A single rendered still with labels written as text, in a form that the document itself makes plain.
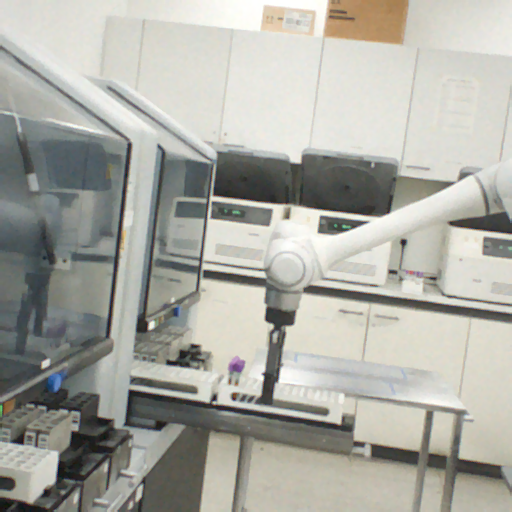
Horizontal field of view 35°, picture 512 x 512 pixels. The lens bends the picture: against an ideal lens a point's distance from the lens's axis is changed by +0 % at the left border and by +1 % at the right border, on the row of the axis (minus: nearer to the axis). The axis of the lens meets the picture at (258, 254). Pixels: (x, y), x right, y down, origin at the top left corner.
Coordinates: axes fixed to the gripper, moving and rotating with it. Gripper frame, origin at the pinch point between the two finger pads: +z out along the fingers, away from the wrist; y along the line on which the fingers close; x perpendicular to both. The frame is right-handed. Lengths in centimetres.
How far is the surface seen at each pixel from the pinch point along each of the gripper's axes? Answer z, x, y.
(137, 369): -0.2, 32.7, -2.8
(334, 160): -67, 4, 249
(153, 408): 7.5, 26.6, -6.6
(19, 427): -1, 38, -58
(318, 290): 3, 2, 234
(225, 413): 5.7, 9.1, -6.7
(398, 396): 3.6, -32.8, 30.4
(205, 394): 2.5, 14.8, -4.9
